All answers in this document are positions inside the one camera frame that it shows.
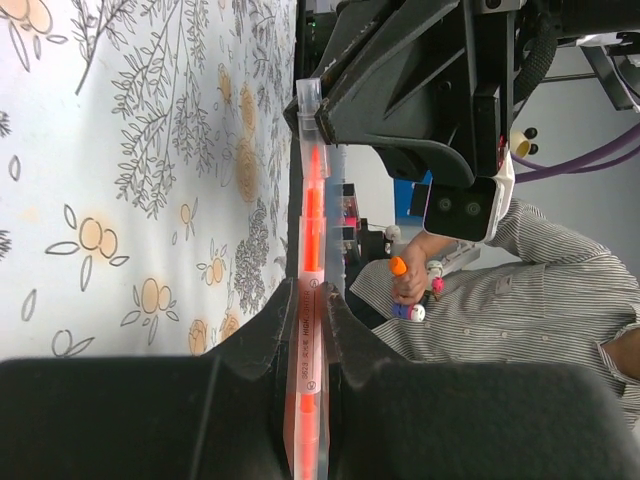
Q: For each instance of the clear pen cap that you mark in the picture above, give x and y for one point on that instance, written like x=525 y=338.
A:
x=310 y=115

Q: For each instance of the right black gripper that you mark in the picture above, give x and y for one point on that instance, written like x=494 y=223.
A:
x=385 y=85

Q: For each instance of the orange pen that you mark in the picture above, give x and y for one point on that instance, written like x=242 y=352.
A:
x=308 y=370

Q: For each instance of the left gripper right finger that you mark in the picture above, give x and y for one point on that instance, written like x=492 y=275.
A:
x=391 y=418

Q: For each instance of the orange capped teleoperation handle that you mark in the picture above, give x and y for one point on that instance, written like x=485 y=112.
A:
x=398 y=266

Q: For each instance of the floral table mat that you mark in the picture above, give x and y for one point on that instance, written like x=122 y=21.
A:
x=144 y=172

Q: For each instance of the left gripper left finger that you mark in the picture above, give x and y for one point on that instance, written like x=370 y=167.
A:
x=215 y=416

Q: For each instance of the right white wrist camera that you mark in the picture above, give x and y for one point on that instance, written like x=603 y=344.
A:
x=467 y=214

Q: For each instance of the person in striped shirt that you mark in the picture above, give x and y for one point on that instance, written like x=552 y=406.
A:
x=564 y=299

